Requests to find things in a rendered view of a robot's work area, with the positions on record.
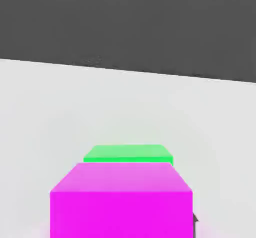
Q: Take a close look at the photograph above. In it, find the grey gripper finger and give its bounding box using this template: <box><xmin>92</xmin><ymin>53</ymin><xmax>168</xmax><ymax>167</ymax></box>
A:
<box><xmin>192</xmin><ymin>211</ymin><xmax>201</xmax><ymax>238</ymax></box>

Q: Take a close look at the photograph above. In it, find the small magenta cube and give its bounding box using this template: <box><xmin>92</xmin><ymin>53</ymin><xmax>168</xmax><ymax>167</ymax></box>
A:
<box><xmin>49</xmin><ymin>162</ymin><xmax>194</xmax><ymax>238</ymax></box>

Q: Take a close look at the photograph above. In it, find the small green cube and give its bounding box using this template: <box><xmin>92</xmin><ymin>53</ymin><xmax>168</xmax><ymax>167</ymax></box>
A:
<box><xmin>82</xmin><ymin>144</ymin><xmax>174</xmax><ymax>167</ymax></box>

